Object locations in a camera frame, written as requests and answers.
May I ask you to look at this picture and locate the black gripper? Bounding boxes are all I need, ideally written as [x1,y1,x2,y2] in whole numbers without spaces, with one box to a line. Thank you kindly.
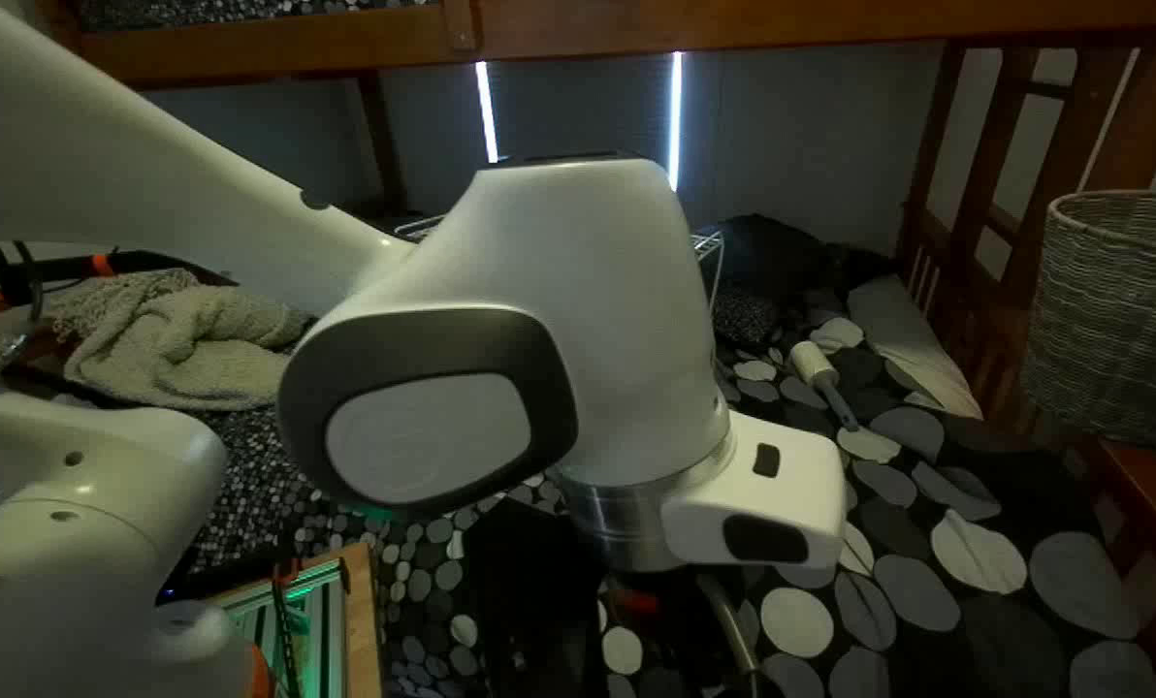
[469,496,613,698]

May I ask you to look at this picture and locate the beige crumpled towel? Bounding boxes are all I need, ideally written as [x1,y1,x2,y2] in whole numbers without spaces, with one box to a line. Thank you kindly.
[38,268,316,413]

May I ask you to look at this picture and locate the black grey polka dot duvet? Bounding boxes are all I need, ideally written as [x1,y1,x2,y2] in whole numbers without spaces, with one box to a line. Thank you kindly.
[164,268,1156,698]

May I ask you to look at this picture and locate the black bag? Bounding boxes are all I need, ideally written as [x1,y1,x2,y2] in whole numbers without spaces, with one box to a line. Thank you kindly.
[708,207,865,344]

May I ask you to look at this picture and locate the black clamp with orange bands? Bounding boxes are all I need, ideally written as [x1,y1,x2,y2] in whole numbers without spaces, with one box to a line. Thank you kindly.
[0,235,240,324]

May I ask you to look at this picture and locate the wooden box with green light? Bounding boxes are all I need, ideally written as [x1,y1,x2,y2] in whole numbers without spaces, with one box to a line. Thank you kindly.
[206,540,388,698]

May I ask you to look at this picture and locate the white flat pillow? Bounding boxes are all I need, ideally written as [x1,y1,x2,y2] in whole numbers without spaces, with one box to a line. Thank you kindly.
[847,271,984,423]

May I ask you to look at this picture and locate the grey window curtain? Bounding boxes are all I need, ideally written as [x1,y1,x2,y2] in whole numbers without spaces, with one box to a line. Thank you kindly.
[378,50,942,257]

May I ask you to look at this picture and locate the wooden bunk bed frame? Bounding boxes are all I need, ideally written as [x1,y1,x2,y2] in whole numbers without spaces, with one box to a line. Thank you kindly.
[31,0,1156,698]

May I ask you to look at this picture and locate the white lint roller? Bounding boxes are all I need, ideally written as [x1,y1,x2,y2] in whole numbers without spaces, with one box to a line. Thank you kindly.
[787,337,862,434]

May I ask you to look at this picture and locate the grey woven laundry basket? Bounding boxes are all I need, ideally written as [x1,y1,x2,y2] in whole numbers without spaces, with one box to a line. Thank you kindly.
[1017,191,1156,450]

